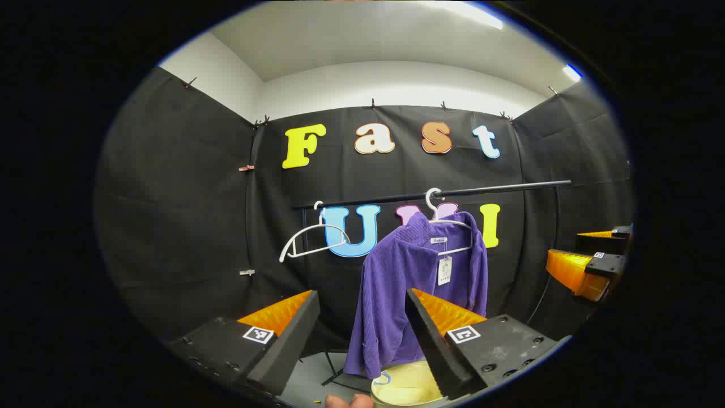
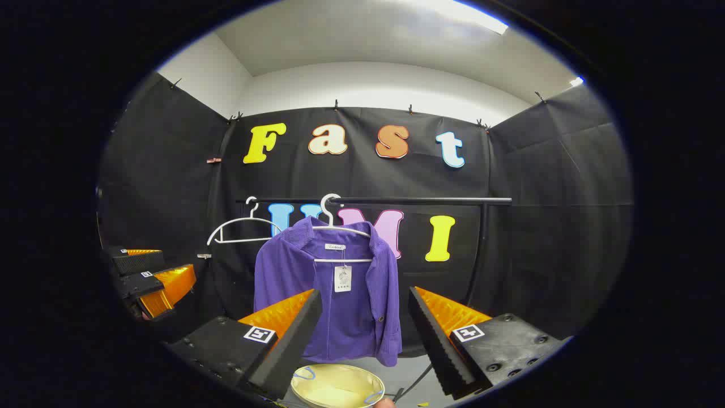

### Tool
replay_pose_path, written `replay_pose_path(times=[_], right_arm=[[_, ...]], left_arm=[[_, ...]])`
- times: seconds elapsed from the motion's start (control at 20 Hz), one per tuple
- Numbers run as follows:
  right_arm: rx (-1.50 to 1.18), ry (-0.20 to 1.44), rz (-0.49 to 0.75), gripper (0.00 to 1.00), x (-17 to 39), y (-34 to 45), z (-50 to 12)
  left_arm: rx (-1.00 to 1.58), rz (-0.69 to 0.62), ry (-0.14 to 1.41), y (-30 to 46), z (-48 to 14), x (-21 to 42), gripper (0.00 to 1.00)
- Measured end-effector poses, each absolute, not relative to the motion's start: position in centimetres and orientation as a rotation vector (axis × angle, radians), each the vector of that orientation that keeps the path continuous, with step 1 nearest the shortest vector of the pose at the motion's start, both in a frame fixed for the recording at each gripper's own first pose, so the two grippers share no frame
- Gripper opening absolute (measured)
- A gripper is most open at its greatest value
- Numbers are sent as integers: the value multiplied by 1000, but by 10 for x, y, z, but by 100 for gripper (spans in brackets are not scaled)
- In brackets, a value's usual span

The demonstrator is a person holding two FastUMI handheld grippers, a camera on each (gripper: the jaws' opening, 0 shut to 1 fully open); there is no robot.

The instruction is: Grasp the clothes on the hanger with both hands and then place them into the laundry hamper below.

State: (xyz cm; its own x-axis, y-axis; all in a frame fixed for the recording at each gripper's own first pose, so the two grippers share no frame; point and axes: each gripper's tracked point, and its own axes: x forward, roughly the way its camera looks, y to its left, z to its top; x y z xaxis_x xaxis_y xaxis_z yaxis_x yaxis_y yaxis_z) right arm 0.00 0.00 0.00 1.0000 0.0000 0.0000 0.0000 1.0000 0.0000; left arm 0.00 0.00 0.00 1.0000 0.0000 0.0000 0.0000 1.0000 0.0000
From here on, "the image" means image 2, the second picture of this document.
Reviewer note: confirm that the black backdrop cloth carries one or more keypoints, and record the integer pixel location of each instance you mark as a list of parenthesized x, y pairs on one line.
[(538, 226)]

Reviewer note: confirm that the long ceiling light panel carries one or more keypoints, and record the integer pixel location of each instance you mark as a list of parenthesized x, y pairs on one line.
[(481, 17)]

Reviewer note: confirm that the black clothes rack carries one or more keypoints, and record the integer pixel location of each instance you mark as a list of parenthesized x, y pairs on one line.
[(425, 200)]

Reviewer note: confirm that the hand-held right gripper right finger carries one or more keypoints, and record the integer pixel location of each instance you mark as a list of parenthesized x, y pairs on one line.
[(439, 351)]

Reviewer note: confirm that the empty white clothes hanger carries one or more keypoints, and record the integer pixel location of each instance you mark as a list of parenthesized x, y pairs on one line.
[(252, 212)]

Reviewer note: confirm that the small ceiling light panel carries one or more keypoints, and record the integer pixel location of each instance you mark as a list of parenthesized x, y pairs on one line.
[(576, 81)]

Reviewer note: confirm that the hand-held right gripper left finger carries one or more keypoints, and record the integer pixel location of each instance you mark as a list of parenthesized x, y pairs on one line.
[(289, 351)]

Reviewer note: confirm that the purple ribbed shirt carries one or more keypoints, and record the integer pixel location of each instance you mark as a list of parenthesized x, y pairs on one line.
[(357, 317)]

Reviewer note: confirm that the white clothes hanger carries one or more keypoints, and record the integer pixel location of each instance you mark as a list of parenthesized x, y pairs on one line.
[(342, 260), (252, 212)]

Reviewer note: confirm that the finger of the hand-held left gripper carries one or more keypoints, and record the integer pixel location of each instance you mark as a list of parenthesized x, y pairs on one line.
[(136, 283), (136, 262)]

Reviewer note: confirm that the cream round laundry hamper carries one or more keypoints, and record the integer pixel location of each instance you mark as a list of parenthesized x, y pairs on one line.
[(334, 391)]

